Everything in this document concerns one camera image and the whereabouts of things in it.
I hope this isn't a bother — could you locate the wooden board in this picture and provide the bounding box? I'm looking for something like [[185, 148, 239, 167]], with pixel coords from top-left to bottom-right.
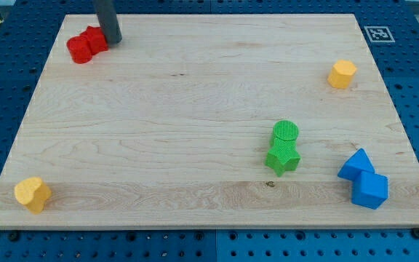
[[0, 14, 419, 231]]

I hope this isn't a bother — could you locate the yellow hexagon block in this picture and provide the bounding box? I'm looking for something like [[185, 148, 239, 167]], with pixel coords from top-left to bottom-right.
[[327, 60, 357, 89]]

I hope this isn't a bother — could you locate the green cylinder block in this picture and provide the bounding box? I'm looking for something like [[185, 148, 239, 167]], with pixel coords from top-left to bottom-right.
[[270, 120, 300, 146]]

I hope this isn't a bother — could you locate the green star block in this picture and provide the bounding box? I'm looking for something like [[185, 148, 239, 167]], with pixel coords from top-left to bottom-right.
[[265, 138, 301, 177]]

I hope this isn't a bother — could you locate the red star block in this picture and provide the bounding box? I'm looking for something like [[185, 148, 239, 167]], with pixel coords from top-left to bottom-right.
[[80, 25, 108, 55]]

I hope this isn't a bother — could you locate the blue triangle block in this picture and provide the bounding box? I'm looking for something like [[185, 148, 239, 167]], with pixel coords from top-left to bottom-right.
[[338, 148, 375, 181]]

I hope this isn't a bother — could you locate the red cylinder block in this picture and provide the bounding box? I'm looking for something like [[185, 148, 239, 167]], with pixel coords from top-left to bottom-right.
[[66, 36, 92, 64]]

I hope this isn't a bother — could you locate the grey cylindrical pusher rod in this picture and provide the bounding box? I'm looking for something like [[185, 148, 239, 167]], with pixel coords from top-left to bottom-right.
[[92, 0, 122, 45]]

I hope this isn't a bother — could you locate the blue cube block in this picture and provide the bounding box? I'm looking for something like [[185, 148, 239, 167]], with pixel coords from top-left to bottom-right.
[[351, 171, 388, 210]]

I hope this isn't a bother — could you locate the yellow heart block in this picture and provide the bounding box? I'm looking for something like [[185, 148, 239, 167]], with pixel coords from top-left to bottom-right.
[[14, 177, 52, 214]]

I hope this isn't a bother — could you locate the white fiducial marker tag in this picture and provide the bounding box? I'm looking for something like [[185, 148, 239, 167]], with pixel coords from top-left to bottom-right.
[[364, 25, 395, 43]]

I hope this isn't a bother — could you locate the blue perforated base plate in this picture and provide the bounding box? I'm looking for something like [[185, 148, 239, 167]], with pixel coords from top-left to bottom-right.
[[0, 0, 419, 261]]

